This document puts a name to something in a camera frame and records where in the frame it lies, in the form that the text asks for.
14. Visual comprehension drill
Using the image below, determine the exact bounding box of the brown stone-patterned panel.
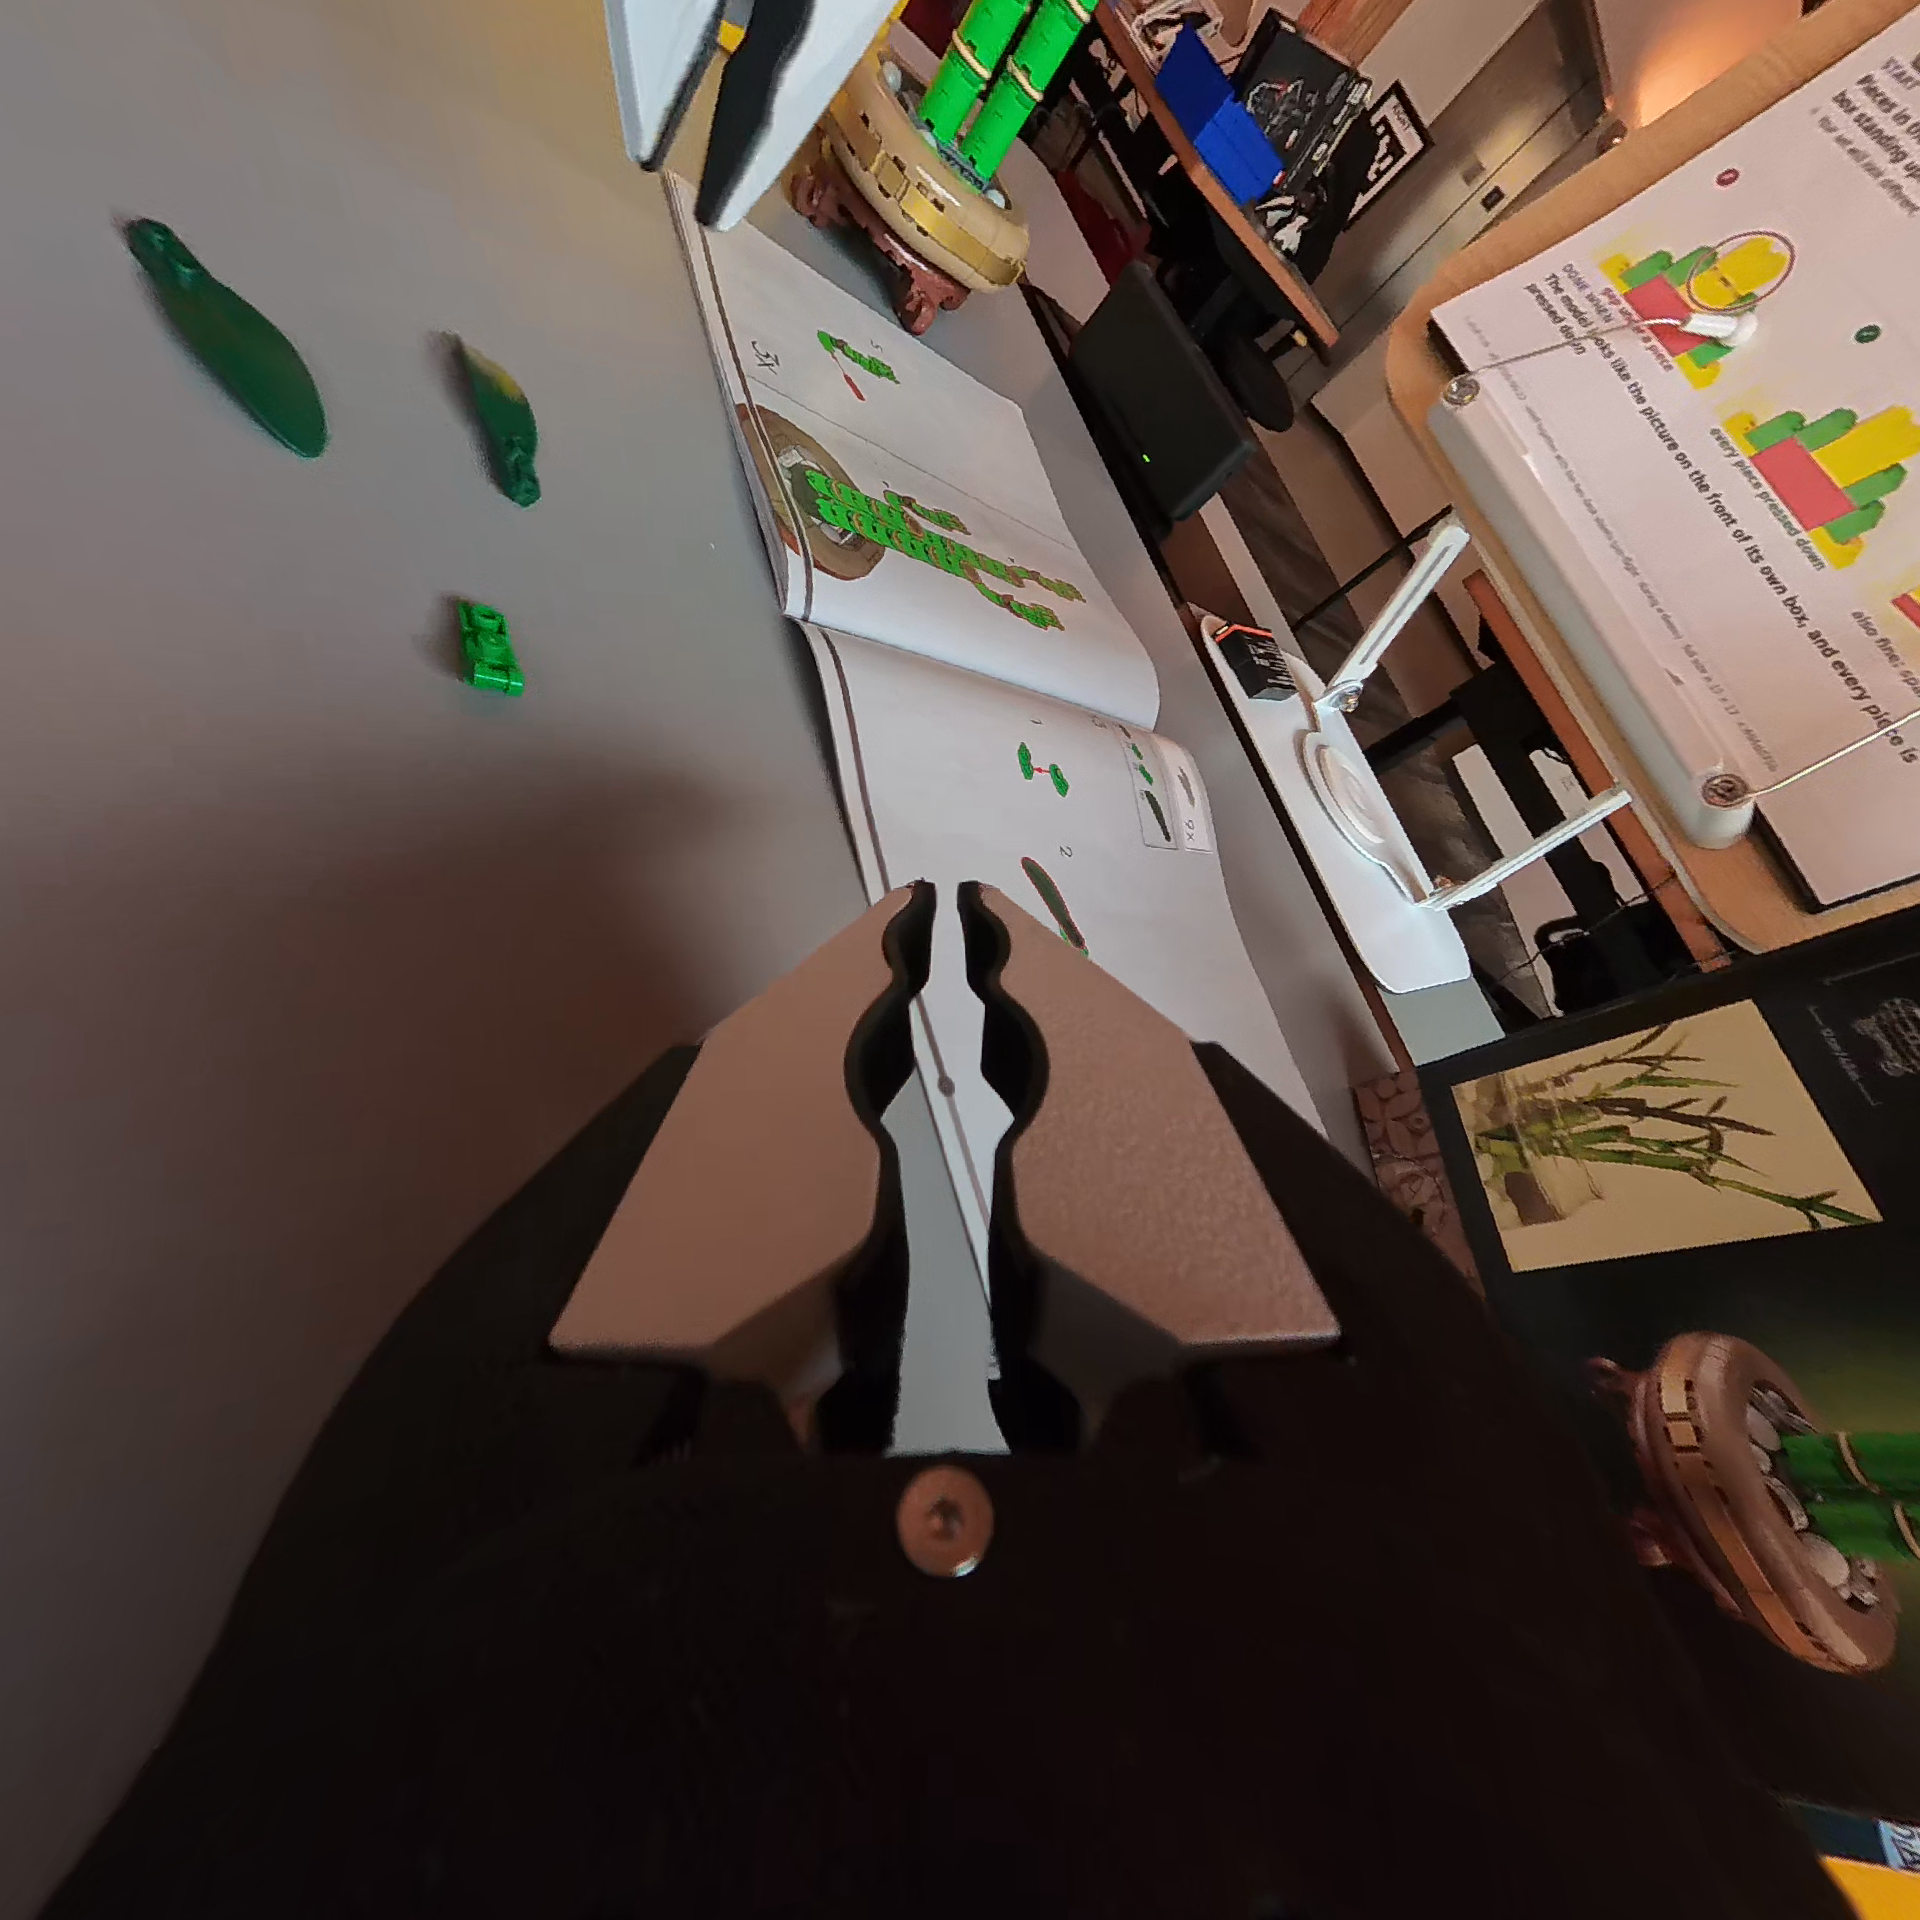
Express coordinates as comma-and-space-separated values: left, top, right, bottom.
1349, 1068, 1488, 1290

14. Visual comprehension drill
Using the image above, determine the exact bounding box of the lego bamboo model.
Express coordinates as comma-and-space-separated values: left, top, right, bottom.
787, 0, 1104, 334

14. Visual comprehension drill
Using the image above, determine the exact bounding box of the wooden shelf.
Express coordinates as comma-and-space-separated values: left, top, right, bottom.
1086, 0, 1341, 354

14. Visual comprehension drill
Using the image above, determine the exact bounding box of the white document stand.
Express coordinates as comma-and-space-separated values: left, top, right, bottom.
1201, 367, 1920, 994

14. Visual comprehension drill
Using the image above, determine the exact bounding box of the black printed toy box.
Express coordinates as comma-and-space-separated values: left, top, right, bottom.
1231, 11, 1374, 243

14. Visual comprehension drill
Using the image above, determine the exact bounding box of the large green lego leaf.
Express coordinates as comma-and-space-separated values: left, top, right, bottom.
123, 215, 330, 462

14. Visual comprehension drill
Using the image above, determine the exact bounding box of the black lego set box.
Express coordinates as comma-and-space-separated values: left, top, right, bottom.
1416, 912, 1920, 1824

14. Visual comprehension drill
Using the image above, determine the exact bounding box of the open instruction booklet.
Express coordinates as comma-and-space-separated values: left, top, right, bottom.
664, 168, 1339, 1455

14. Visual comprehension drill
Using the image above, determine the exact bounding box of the yellow plastic bin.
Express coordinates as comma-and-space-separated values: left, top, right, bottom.
1806, 1853, 1920, 1920

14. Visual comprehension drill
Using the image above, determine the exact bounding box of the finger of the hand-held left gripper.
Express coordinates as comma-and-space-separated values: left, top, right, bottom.
608, 0, 896, 232

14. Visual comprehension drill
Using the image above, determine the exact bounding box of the grey filing cabinet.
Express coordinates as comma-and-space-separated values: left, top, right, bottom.
1349, 29, 1616, 437

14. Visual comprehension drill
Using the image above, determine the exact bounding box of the black white printed tag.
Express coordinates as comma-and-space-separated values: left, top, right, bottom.
1342, 83, 1434, 226

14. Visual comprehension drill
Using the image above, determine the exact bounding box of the small black orange device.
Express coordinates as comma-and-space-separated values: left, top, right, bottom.
1214, 621, 1308, 705

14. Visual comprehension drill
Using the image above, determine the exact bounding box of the black box with green light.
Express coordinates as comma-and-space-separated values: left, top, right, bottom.
1069, 260, 1261, 519

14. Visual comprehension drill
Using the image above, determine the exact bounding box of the printed instruction sheet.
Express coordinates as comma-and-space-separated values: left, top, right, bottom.
1433, 0, 1920, 910

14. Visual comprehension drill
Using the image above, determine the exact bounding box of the blue storage bin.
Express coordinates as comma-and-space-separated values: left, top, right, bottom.
1193, 96, 1288, 202
1154, 22, 1240, 123

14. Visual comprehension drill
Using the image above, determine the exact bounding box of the green yellow lego leaf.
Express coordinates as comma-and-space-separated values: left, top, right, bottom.
452, 331, 543, 507

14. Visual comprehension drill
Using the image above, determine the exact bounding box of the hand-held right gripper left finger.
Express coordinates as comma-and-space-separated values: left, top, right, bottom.
547, 883, 939, 1454

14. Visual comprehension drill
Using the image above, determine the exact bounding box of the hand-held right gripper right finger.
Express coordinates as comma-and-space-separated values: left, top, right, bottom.
955, 881, 1341, 1454

